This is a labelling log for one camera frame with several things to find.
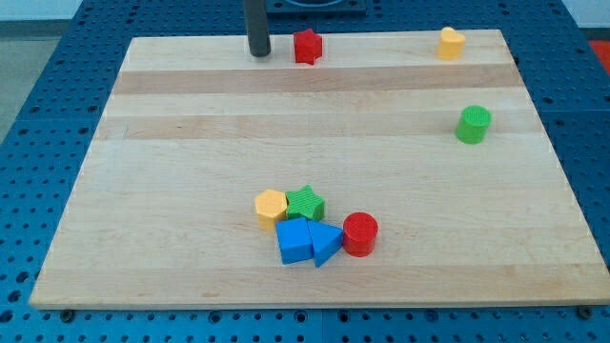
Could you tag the yellow hexagon block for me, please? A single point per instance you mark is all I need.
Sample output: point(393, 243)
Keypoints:
point(270, 207)

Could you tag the light wooden board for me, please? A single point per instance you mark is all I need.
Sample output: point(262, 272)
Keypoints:
point(161, 215)

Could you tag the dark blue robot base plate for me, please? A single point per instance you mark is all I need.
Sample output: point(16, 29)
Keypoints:
point(316, 6)

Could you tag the yellow heart block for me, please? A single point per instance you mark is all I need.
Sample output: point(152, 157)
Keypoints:
point(451, 44)

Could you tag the red cylinder block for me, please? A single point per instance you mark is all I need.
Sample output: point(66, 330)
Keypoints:
point(360, 231)

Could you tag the blue cube block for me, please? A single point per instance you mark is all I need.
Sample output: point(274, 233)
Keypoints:
point(294, 240)

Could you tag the green cylinder block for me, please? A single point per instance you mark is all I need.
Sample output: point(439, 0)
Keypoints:
point(473, 124)

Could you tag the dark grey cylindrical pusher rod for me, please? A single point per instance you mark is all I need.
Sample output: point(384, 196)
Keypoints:
point(256, 23)

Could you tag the green star block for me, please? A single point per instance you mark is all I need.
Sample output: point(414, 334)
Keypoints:
point(305, 203)

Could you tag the blue triangle block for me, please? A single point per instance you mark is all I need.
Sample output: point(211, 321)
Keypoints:
point(327, 240)

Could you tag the red star block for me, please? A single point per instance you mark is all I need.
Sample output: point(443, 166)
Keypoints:
point(308, 46)

